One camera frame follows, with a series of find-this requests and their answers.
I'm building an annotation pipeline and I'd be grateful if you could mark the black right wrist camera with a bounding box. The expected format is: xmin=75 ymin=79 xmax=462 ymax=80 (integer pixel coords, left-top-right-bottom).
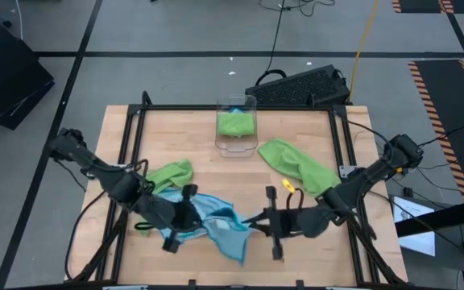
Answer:
xmin=274 ymin=209 xmax=298 ymax=238

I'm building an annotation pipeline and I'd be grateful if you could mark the black neighbouring rig frame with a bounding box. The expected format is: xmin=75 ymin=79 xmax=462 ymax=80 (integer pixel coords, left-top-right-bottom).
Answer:
xmin=395 ymin=107 xmax=464 ymax=290

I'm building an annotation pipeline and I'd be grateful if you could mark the green microfiber towel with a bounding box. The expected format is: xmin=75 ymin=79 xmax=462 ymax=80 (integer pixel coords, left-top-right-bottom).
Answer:
xmin=217 ymin=112 xmax=256 ymax=139
xmin=258 ymin=138 xmax=342 ymax=197
xmin=137 ymin=159 xmax=195 ymax=237

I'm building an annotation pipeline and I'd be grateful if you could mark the black hanging cable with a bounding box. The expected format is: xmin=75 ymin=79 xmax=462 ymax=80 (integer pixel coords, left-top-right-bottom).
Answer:
xmin=258 ymin=0 xmax=336 ymax=76

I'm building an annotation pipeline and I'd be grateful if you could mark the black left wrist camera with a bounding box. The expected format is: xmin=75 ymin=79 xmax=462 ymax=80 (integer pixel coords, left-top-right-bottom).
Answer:
xmin=175 ymin=203 xmax=201 ymax=231

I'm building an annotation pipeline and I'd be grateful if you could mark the white-screen monitor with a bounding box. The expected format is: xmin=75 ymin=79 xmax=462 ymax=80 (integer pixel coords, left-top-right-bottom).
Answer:
xmin=392 ymin=195 xmax=437 ymax=258

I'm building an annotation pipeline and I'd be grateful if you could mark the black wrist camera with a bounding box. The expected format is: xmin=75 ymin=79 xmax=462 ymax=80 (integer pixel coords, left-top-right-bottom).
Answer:
xmin=175 ymin=203 xmax=201 ymax=231
xmin=274 ymin=209 xmax=298 ymax=238

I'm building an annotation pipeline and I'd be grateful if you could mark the yellow hanging cable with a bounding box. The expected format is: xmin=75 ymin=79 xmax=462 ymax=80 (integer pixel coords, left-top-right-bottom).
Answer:
xmin=346 ymin=0 xmax=380 ymax=104

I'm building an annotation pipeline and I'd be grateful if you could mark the hazard-striped black floor mat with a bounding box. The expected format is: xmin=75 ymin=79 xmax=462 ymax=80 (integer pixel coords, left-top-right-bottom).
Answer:
xmin=391 ymin=0 xmax=464 ymax=15
xmin=407 ymin=59 xmax=464 ymax=202

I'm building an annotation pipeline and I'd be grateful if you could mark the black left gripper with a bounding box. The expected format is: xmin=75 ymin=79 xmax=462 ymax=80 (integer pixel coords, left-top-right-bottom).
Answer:
xmin=135 ymin=184 xmax=204 ymax=254

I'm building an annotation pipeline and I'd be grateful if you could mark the black perforated computer case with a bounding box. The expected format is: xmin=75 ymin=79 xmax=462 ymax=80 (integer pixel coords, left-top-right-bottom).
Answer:
xmin=244 ymin=64 xmax=352 ymax=108

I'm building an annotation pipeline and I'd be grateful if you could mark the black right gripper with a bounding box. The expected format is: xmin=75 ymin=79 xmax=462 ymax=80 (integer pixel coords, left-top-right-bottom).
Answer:
xmin=242 ymin=185 xmax=338 ymax=261

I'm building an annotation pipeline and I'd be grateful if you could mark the large black floor case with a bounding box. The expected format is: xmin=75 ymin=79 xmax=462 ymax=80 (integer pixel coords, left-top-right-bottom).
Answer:
xmin=0 ymin=22 xmax=56 ymax=131

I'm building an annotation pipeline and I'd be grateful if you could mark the clear plastic bin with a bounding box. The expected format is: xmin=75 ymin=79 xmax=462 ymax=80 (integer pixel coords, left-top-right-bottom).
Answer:
xmin=214 ymin=94 xmax=259 ymax=158

